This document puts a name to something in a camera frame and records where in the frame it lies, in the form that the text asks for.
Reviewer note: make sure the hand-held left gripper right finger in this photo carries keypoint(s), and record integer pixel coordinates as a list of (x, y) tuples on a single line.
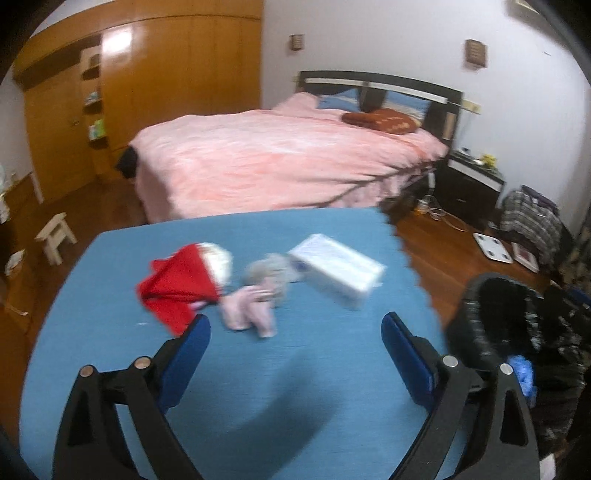
[(408, 364)]

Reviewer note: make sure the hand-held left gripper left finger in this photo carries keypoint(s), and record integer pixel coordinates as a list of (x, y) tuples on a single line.
[(187, 364)]

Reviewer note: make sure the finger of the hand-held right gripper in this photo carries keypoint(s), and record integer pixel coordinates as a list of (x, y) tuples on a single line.
[(581, 299)]

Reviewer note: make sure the black bag lined trash bin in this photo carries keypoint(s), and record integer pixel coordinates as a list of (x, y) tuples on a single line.
[(489, 318)]

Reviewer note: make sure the blue plastic bag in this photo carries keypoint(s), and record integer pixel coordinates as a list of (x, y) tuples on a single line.
[(522, 378)]

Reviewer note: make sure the dark patterned curtain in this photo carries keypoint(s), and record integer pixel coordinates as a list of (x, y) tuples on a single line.
[(577, 258)]

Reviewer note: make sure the brown centred white scale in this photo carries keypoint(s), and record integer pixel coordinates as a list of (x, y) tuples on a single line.
[(525, 256)]

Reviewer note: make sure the pink cloth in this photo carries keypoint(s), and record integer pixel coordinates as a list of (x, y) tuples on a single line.
[(247, 311)]

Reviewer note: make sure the red santa hat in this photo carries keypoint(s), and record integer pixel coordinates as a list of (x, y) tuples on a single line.
[(178, 281)]

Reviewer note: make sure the plaid clothing on chair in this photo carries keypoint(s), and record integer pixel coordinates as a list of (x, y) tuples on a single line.
[(531, 221)]

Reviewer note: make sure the blue table cloth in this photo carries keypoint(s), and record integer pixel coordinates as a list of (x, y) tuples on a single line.
[(277, 392)]

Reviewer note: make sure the white bathroom scale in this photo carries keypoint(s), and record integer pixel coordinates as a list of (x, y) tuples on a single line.
[(491, 248)]

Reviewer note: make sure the white cardboard box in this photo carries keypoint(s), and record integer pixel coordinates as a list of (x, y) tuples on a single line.
[(337, 272)]

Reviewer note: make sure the grey sock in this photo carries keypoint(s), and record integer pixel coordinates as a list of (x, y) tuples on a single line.
[(270, 274)]

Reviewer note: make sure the dark nightstand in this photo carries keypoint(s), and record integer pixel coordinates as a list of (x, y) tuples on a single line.
[(466, 194)]

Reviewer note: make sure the yellow plush toy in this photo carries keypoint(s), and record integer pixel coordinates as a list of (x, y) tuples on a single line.
[(488, 160)]

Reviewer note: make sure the wooden side cabinet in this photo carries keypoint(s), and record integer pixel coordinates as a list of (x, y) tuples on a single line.
[(18, 286)]

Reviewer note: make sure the small wooden stool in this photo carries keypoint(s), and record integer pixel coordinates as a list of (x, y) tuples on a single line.
[(55, 233)]

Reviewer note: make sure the pink blanket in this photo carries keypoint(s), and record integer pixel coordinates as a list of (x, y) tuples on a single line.
[(258, 157)]

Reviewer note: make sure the dark wooden bed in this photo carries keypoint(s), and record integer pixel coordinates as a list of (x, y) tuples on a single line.
[(443, 110)]

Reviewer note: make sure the brown dotted pillow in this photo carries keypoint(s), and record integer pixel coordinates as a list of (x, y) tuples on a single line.
[(383, 121)]

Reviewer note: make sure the green bottle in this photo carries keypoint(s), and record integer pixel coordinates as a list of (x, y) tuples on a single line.
[(97, 129)]

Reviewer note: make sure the blue pillow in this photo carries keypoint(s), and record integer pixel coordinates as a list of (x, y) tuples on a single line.
[(408, 105), (339, 100)]

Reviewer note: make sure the wooden door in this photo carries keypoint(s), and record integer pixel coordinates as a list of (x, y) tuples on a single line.
[(60, 138)]

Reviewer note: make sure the wooden wardrobe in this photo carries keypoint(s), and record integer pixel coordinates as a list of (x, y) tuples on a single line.
[(184, 69)]

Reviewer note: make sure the brown wall lamp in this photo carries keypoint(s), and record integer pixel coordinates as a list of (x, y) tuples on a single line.
[(475, 52), (296, 41)]

